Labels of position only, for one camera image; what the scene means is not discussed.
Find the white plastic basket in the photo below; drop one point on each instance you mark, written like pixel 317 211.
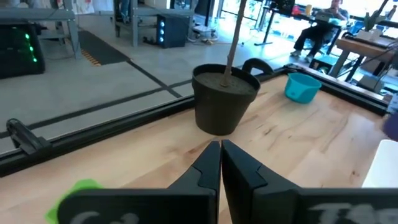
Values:
pixel 385 165

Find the purple measuring cup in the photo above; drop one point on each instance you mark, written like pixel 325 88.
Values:
pixel 392 127

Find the black mat with yellow stripes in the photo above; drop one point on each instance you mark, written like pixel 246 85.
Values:
pixel 99 49

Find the black table clamp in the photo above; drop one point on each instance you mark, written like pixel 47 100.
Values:
pixel 258 63
pixel 21 137

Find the person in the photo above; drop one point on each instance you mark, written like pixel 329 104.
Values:
pixel 314 34

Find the computer tower with green lights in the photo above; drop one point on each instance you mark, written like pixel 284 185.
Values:
pixel 15 53

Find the gray metal table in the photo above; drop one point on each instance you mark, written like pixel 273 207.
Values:
pixel 37 15
pixel 155 12

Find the teal measuring cup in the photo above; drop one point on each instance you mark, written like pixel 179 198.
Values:
pixel 300 91

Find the black office desk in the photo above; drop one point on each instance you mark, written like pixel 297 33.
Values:
pixel 269 25

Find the green measuring cup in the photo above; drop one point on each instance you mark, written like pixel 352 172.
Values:
pixel 79 185

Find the computer tower with blue lights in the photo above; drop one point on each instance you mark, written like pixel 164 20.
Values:
pixel 174 31

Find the wooden workbench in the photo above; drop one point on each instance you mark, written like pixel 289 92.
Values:
pixel 360 48

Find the black aluminium table frame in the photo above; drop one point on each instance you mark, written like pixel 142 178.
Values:
pixel 93 137

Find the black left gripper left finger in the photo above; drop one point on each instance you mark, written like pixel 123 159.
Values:
pixel 192 205

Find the green plant in black pot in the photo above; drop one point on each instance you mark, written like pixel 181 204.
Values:
pixel 217 109

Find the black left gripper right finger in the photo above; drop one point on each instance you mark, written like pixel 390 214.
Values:
pixel 264 205

